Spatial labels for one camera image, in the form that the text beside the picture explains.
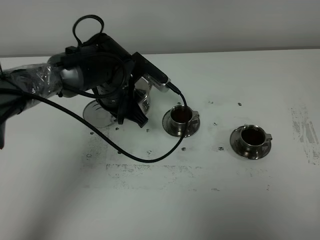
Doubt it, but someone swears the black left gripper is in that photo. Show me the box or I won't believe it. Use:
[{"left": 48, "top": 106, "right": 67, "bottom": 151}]
[{"left": 61, "top": 33, "right": 148, "bottom": 128}]

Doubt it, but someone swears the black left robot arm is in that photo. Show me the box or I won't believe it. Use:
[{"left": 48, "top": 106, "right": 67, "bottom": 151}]
[{"left": 0, "top": 33, "right": 148, "bottom": 147}]

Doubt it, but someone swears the left stainless steel saucer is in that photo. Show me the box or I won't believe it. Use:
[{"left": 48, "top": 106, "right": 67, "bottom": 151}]
[{"left": 162, "top": 110, "right": 201, "bottom": 138}]

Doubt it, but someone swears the stainless steel teapot saucer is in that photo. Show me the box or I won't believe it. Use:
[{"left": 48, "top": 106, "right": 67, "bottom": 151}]
[{"left": 82, "top": 100, "right": 117, "bottom": 128}]

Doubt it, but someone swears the left stainless steel teacup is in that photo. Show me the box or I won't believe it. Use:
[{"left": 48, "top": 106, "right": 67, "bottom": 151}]
[{"left": 170, "top": 105, "right": 200, "bottom": 130}]

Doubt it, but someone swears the stainless steel teacup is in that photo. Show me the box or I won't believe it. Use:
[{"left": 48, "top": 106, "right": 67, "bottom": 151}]
[
  {"left": 170, "top": 105, "right": 200, "bottom": 130},
  {"left": 239, "top": 124, "right": 273, "bottom": 151}
]

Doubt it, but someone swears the right stainless steel saucer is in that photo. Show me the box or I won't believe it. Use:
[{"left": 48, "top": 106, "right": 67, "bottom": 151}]
[{"left": 229, "top": 125, "right": 272, "bottom": 160}]

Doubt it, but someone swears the right stainless steel teacup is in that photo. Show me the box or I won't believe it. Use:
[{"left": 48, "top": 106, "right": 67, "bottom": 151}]
[{"left": 239, "top": 124, "right": 273, "bottom": 151}]

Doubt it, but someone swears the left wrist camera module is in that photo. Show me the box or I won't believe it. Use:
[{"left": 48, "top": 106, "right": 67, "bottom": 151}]
[{"left": 132, "top": 52, "right": 170, "bottom": 93}]

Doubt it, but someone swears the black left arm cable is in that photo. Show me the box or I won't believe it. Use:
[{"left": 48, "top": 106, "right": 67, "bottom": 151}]
[{"left": 0, "top": 14, "right": 195, "bottom": 163}]

